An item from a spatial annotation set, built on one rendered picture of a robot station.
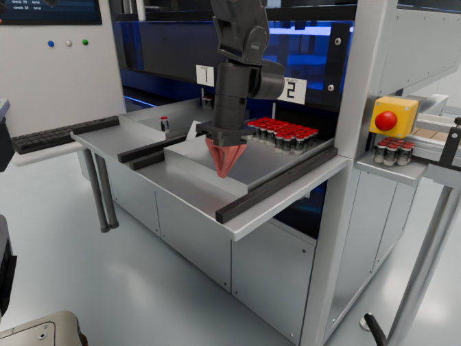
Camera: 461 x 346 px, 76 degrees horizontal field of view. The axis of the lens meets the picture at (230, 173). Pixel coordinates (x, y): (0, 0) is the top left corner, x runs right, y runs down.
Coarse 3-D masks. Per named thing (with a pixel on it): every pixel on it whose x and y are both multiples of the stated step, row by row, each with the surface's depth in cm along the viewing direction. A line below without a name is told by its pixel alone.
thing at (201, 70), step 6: (198, 66) 99; (204, 66) 97; (198, 72) 100; (204, 72) 98; (210, 72) 96; (198, 78) 101; (204, 78) 99; (210, 78) 97; (204, 84) 100; (210, 84) 98
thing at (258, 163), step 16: (176, 144) 72; (192, 144) 75; (256, 144) 81; (320, 144) 72; (176, 160) 67; (192, 160) 63; (208, 160) 71; (240, 160) 71; (256, 160) 71; (272, 160) 71; (288, 160) 71; (304, 160) 67; (208, 176) 61; (240, 176) 64; (256, 176) 64; (272, 176) 59; (240, 192) 56
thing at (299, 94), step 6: (288, 78) 77; (294, 78) 76; (288, 84) 77; (300, 84) 75; (306, 84) 74; (300, 90) 75; (282, 96) 80; (294, 96) 77; (300, 96) 76; (300, 102) 77
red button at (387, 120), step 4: (384, 112) 61; (388, 112) 60; (392, 112) 61; (380, 116) 61; (384, 116) 60; (388, 116) 60; (392, 116) 60; (396, 116) 60; (376, 120) 62; (380, 120) 61; (384, 120) 60; (388, 120) 60; (392, 120) 60; (396, 120) 60; (376, 124) 62; (380, 124) 61; (384, 124) 61; (388, 124) 60; (392, 124) 60; (396, 124) 61; (380, 128) 62; (384, 128) 61; (388, 128) 61
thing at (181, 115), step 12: (156, 108) 104; (168, 108) 107; (180, 108) 111; (192, 108) 114; (120, 120) 95; (132, 120) 89; (144, 120) 100; (156, 120) 100; (168, 120) 100; (180, 120) 100; (192, 120) 100; (204, 120) 100; (144, 132) 87; (156, 132) 82; (168, 132) 79; (180, 132) 82
